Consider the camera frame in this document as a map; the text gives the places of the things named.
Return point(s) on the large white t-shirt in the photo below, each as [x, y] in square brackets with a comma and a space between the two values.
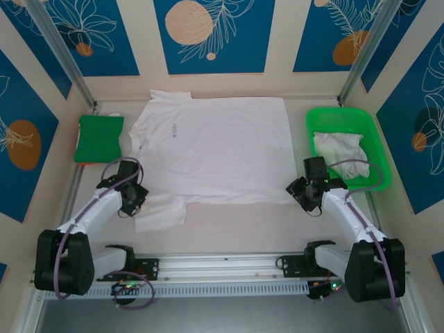
[222, 149]

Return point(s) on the small circuit board green LED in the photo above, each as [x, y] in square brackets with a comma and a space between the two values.
[333, 286]
[129, 286]

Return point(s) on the folded green t-shirt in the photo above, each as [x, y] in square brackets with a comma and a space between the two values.
[98, 138]

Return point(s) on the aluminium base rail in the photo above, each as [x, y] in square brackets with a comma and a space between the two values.
[222, 265]

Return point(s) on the aluminium side rail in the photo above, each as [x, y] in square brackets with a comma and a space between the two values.
[375, 211]
[74, 187]

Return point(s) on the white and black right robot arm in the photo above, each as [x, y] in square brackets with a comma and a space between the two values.
[340, 211]

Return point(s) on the small folded white cloth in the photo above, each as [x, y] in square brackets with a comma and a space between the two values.
[114, 114]

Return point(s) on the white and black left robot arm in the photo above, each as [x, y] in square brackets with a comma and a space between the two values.
[100, 208]

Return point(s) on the green plastic basket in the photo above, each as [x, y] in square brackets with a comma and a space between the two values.
[340, 116]

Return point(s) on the blue floral wall panel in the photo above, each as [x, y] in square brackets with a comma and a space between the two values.
[326, 34]
[406, 41]
[24, 145]
[416, 145]
[104, 41]
[31, 45]
[215, 34]

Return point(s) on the folded orange t-shirt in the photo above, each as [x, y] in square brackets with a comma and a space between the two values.
[90, 164]

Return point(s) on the aluminium frame post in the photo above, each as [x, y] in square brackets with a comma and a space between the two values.
[364, 48]
[66, 55]

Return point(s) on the crumpled white t-shirt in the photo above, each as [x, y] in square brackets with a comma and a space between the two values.
[341, 149]

